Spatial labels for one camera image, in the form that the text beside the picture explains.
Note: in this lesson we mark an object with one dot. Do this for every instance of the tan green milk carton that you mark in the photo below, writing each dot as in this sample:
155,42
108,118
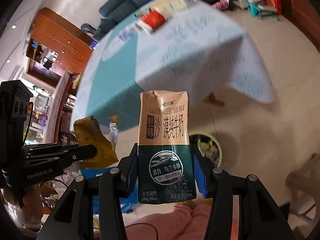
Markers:
165,161

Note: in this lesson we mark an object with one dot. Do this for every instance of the yellow round trash bin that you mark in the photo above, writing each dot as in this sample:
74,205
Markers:
208,146

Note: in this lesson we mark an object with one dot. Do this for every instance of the black standing fan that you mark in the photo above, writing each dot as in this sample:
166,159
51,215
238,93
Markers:
88,29

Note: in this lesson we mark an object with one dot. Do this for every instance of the pink patterned bag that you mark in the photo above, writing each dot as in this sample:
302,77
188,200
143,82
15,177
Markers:
221,5

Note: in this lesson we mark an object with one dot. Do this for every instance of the red gift bag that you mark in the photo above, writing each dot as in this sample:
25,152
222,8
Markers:
276,4

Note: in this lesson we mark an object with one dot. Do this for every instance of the brown wooden cabinet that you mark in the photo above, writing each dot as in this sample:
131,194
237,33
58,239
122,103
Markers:
57,54

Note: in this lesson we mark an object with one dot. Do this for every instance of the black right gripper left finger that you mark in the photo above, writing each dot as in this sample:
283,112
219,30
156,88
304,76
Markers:
72,217

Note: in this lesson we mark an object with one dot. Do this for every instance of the yellow paper box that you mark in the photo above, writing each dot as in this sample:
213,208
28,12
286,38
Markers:
169,7

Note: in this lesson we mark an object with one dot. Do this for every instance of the yellow snack wrapper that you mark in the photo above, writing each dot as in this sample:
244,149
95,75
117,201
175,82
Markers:
87,132

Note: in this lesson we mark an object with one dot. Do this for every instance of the wooden table leg frame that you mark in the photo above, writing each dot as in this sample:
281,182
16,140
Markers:
211,98

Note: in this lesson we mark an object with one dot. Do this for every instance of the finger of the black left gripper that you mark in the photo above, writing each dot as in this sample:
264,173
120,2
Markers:
73,153

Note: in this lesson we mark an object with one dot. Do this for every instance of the pink pyjama legs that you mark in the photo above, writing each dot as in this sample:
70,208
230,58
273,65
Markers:
185,221

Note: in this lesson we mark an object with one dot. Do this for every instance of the teal stepper machine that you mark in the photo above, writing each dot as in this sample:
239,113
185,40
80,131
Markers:
258,9

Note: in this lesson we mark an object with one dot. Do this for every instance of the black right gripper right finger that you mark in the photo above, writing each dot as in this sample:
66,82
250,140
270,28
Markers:
245,199

